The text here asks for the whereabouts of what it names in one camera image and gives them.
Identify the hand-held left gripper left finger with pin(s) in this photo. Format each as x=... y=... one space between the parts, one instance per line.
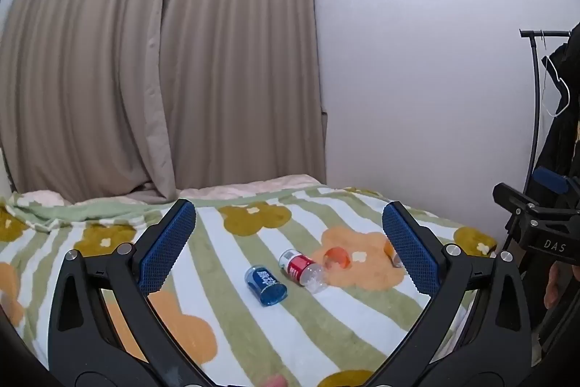
x=166 y=248

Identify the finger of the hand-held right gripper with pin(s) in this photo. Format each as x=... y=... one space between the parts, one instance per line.
x=512 y=195
x=549 y=180

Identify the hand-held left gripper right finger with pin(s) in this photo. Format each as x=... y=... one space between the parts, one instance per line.
x=409 y=250

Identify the person's right hand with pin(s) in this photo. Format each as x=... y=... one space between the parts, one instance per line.
x=553 y=289

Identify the dark hanging clothes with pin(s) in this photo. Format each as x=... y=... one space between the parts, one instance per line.
x=564 y=142

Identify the black clothes rack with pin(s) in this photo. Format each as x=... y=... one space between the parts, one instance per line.
x=537 y=97

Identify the blue plastic bottle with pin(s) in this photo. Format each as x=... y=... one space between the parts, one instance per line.
x=265 y=283

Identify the pale pink bed sheet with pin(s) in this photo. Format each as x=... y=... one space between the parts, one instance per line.
x=253 y=187

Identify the clear bottle red label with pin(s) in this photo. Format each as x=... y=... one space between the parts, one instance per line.
x=299 y=268

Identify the flower print striped blanket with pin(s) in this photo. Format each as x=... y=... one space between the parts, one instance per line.
x=253 y=337

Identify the beige curtain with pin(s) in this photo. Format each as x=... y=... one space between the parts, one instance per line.
x=81 y=74
x=244 y=65

